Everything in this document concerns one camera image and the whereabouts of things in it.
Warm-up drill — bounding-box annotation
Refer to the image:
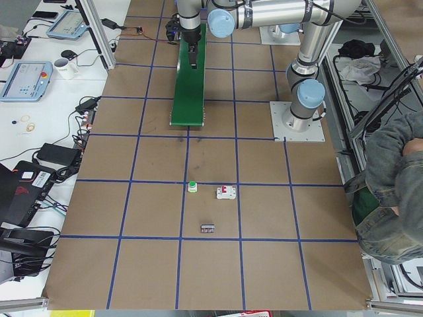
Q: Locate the black power strip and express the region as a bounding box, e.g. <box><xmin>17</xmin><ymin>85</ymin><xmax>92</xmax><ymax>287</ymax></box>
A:
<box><xmin>72</xmin><ymin>110</ymin><xmax>96</xmax><ymax>151</ymax></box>

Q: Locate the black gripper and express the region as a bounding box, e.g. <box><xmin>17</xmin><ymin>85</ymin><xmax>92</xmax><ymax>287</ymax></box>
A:
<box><xmin>182</xmin><ymin>26</ymin><xmax>201</xmax><ymax>69</ymax></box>

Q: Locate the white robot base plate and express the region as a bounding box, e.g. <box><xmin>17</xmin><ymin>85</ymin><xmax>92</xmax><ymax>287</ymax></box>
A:
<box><xmin>270</xmin><ymin>101</ymin><xmax>325</xmax><ymax>143</ymax></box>

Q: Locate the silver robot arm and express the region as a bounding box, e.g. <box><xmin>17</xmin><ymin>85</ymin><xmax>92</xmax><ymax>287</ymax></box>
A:
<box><xmin>166</xmin><ymin>1</ymin><xmax>360</xmax><ymax>132</ymax></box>

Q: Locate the black power adapter brick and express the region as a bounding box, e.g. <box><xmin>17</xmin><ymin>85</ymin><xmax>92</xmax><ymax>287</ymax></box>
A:
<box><xmin>36</xmin><ymin>143</ymin><xmax>81</xmax><ymax>166</ymax></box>

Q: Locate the blue teach pendant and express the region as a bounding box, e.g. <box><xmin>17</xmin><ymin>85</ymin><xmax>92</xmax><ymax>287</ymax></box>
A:
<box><xmin>46</xmin><ymin>10</ymin><xmax>89</xmax><ymax>40</ymax></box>
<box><xmin>1</xmin><ymin>61</ymin><xmax>53</xmax><ymax>102</ymax></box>

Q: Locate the white red circuit breaker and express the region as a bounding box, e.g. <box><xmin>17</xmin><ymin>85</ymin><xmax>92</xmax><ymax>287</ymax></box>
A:
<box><xmin>216</xmin><ymin>185</ymin><xmax>237</xmax><ymax>199</ymax></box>

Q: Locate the white mug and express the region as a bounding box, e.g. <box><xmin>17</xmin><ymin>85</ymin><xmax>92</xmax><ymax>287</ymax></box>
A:
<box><xmin>54</xmin><ymin>57</ymin><xmax>79</xmax><ymax>80</ymax></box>

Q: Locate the black monitor stand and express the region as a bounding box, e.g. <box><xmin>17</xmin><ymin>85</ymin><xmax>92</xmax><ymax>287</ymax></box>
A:
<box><xmin>1</xmin><ymin>227</ymin><xmax>60</xmax><ymax>283</ymax></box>

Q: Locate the green push button switch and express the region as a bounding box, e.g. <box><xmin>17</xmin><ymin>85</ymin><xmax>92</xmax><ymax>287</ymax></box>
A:
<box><xmin>188</xmin><ymin>181</ymin><xmax>198</xmax><ymax>193</ymax></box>

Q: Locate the far blue teach pendant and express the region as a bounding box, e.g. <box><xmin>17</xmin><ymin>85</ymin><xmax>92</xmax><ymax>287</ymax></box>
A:
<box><xmin>46</xmin><ymin>10</ymin><xmax>89</xmax><ymax>40</ymax></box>

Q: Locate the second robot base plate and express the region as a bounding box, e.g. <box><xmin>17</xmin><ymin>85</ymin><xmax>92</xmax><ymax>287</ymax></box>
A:
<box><xmin>260</xmin><ymin>24</ymin><xmax>301</xmax><ymax>46</ymax></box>

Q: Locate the person in grey jacket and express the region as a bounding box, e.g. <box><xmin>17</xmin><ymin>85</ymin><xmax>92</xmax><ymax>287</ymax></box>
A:
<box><xmin>344</xmin><ymin>112</ymin><xmax>422</xmax><ymax>265</ymax></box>

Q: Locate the small black capacitor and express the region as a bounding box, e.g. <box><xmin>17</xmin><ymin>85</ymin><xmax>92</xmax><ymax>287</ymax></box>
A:
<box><xmin>200</xmin><ymin>224</ymin><xmax>215</xmax><ymax>234</ymax></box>

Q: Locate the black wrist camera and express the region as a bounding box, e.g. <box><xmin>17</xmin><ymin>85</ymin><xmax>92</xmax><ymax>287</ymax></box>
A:
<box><xmin>166</xmin><ymin>19</ymin><xmax>180</xmax><ymax>43</ymax></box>

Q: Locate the near blue teach pendant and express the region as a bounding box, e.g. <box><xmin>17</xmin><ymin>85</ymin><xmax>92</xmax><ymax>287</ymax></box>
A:
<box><xmin>1</xmin><ymin>61</ymin><xmax>53</xmax><ymax>102</ymax></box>

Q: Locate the black computer mouse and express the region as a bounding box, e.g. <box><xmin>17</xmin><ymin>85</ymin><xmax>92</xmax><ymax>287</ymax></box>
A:
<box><xmin>61</xmin><ymin>50</ymin><xmax>78</xmax><ymax>61</ymax></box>

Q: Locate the aluminium frame post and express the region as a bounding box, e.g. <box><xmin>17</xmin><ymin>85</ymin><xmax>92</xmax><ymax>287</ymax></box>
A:
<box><xmin>75</xmin><ymin>0</ymin><xmax>116</xmax><ymax>71</ymax></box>

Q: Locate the green conveyor belt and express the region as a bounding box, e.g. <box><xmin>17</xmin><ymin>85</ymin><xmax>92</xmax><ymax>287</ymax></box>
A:
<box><xmin>170</xmin><ymin>23</ymin><xmax>207</xmax><ymax>127</ymax></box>

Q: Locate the black and white cloth pile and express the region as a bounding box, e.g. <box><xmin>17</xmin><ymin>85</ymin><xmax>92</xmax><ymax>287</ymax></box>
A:
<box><xmin>338</xmin><ymin>39</ymin><xmax>381</xmax><ymax>85</ymax></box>

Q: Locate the small black power adapter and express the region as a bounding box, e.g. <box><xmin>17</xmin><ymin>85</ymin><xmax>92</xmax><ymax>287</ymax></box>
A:
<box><xmin>75</xmin><ymin>96</ymin><xmax>101</xmax><ymax>114</ymax></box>

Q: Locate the black laptop with red logo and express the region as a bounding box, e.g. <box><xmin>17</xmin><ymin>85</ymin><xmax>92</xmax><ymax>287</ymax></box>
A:
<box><xmin>1</xmin><ymin>160</ymin><xmax>56</xmax><ymax>227</ymax></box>

